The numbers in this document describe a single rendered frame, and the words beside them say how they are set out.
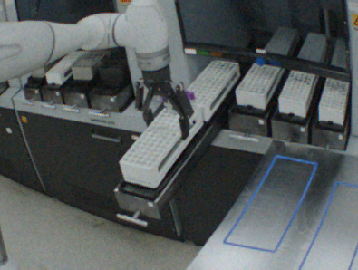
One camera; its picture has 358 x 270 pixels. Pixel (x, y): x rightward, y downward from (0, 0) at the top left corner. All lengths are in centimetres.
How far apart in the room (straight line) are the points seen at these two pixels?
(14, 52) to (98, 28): 53
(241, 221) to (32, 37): 70
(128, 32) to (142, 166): 35
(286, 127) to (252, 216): 42
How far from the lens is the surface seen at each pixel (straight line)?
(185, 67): 166
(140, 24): 120
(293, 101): 150
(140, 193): 131
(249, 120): 155
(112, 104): 180
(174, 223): 208
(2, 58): 74
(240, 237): 113
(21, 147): 248
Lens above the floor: 167
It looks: 35 degrees down
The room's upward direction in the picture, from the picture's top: 11 degrees counter-clockwise
